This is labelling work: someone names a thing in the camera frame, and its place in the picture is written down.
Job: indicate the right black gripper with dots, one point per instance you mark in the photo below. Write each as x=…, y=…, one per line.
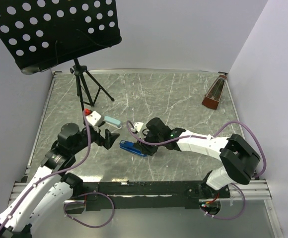
x=146, y=149

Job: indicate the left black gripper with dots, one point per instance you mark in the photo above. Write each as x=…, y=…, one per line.
x=108, y=141

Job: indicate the blue black stapler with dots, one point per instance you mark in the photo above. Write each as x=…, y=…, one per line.
x=129, y=146

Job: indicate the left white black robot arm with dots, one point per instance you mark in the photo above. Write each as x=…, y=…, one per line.
x=52, y=183

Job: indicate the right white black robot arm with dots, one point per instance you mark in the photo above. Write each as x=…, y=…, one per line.
x=239, y=160

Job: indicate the light blue white stapler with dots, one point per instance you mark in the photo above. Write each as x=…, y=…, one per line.
x=113, y=122

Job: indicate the brown wooden metronome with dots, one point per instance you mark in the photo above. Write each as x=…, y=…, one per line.
x=213, y=96

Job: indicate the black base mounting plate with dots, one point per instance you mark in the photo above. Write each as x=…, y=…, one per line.
x=145, y=194

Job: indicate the black music stand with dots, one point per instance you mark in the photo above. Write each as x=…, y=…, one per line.
x=41, y=34

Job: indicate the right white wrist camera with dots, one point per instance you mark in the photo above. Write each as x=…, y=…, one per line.
x=138, y=128

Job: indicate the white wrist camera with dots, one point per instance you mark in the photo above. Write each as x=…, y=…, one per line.
x=94, y=118
x=138, y=128

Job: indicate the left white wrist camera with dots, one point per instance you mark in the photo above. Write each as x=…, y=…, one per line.
x=94, y=118

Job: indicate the aluminium frame rail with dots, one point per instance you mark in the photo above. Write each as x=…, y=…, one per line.
x=255, y=190

